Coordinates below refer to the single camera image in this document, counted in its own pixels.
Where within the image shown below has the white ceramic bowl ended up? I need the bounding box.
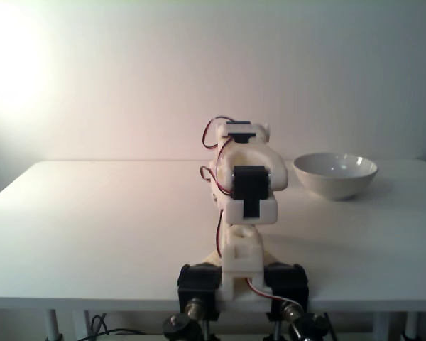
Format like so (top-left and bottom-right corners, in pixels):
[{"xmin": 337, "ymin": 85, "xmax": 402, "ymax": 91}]
[{"xmin": 293, "ymin": 152, "xmax": 379, "ymax": 202}]

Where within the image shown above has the black table clamp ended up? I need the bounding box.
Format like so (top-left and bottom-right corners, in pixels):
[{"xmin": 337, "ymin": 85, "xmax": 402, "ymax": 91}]
[
  {"xmin": 263, "ymin": 261, "xmax": 310, "ymax": 341},
  {"xmin": 177, "ymin": 261, "xmax": 224, "ymax": 341}
]

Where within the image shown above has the white table leg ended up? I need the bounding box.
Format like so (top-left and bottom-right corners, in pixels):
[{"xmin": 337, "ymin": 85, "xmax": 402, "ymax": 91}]
[
  {"xmin": 372, "ymin": 312, "xmax": 392, "ymax": 341},
  {"xmin": 45, "ymin": 309, "xmax": 63, "ymax": 341}
]

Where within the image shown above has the red white servo lead cable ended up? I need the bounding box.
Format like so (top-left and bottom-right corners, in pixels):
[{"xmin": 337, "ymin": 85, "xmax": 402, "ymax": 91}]
[{"xmin": 244, "ymin": 278, "xmax": 303, "ymax": 307}]

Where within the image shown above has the black tripod mount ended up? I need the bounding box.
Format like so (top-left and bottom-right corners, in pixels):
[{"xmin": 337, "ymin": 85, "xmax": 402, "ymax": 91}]
[{"xmin": 287, "ymin": 312, "xmax": 329, "ymax": 341}]

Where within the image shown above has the black floor cable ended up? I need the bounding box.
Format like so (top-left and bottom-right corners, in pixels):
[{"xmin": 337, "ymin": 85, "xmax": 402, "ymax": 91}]
[{"xmin": 87, "ymin": 314, "xmax": 146, "ymax": 339}]

